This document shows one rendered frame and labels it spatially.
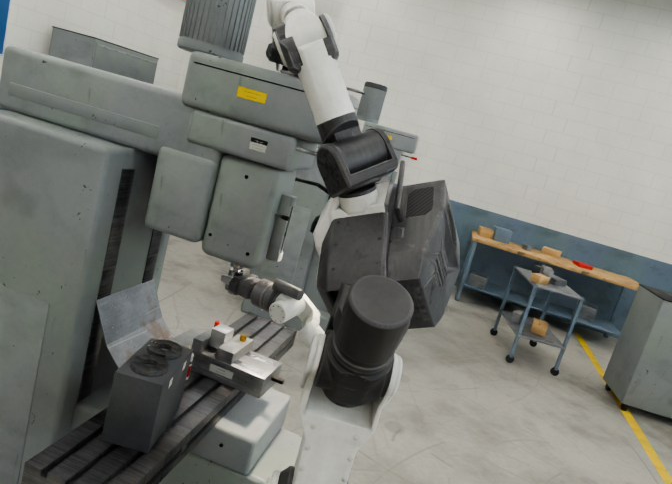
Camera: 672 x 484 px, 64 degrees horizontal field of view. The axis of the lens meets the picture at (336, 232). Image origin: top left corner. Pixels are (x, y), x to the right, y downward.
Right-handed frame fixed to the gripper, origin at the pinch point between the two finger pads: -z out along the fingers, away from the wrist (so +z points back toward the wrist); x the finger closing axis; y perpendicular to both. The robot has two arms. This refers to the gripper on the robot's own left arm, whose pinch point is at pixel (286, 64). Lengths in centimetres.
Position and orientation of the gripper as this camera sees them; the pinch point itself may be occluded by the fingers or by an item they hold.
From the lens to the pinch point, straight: 169.7
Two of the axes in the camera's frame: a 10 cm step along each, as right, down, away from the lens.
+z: 1.2, -3.1, -9.4
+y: 2.3, -9.1, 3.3
